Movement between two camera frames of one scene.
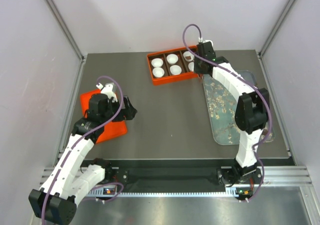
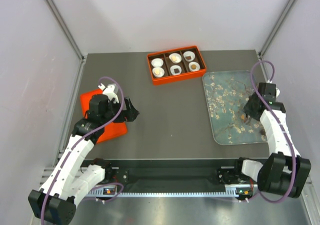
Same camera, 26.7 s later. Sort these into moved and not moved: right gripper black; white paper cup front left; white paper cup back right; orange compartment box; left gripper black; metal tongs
Moved: right gripper black; metal tongs
Not moved: orange compartment box; white paper cup back right; left gripper black; white paper cup front left
